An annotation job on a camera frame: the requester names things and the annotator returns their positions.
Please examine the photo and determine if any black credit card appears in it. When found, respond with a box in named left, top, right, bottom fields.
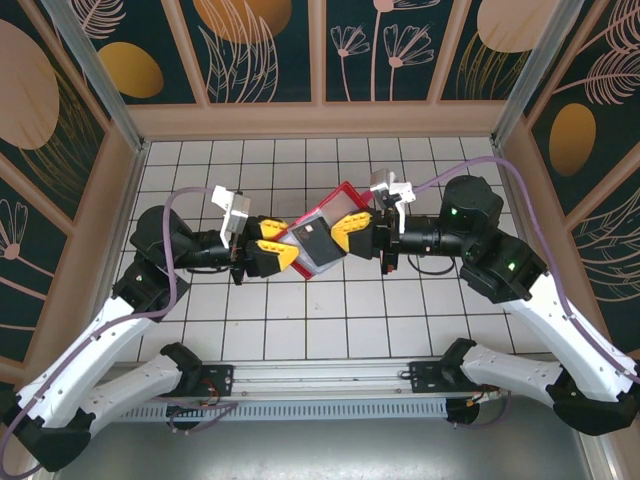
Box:
left=291, top=218, right=347, bottom=269

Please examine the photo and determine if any red card holder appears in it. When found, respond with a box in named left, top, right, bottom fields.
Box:
left=277, top=182, right=374, bottom=280

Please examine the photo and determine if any grey metal sheet panel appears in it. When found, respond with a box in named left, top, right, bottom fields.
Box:
left=47, top=418, right=609, bottom=480

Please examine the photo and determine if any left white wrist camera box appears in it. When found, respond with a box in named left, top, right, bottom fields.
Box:
left=210, top=185, right=252, bottom=249

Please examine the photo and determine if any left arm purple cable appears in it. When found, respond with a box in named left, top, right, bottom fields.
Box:
left=0, top=187, right=241, bottom=479

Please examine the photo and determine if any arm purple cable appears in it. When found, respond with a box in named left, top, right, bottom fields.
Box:
left=412, top=156, right=640, bottom=431
left=0, top=187, right=241, bottom=479

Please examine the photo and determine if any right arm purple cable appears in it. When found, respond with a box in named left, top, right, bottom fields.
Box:
left=412, top=156, right=640, bottom=431

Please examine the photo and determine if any aluminium mounting rail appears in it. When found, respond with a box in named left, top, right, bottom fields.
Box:
left=49, top=353, right=592, bottom=401

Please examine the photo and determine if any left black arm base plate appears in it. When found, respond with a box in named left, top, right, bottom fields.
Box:
left=143, top=363, right=236, bottom=399

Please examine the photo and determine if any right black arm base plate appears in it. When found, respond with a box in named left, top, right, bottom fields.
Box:
left=408, top=359, right=501, bottom=396

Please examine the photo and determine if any slotted grey cable duct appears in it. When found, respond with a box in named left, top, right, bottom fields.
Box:
left=66, top=398, right=450, bottom=422

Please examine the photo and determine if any aluminium corner post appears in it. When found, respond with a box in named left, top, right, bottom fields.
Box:
left=491, top=0, right=599, bottom=147
left=40, top=0, right=147, bottom=153

